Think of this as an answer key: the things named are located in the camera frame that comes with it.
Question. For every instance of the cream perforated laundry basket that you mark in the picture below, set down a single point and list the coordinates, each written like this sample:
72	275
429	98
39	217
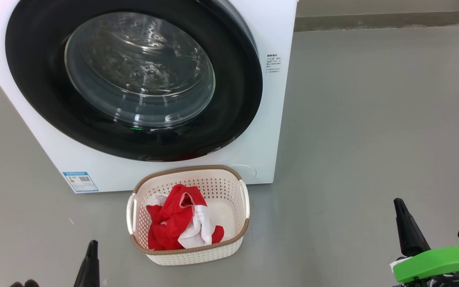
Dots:
197	257

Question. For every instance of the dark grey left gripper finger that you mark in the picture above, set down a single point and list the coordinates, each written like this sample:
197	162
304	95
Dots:
90	267

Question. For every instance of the blue white energy label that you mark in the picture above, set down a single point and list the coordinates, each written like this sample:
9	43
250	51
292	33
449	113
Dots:
80	182

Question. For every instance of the dark grey glass washer door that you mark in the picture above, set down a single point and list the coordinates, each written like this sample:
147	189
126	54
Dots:
34	79

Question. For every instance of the red and white garment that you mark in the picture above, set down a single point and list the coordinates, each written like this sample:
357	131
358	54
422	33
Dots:
169	219

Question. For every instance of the white front-load washing machine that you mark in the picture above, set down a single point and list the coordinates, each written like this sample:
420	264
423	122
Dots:
269	139

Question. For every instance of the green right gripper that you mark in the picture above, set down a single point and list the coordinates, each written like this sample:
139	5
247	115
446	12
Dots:
436	263

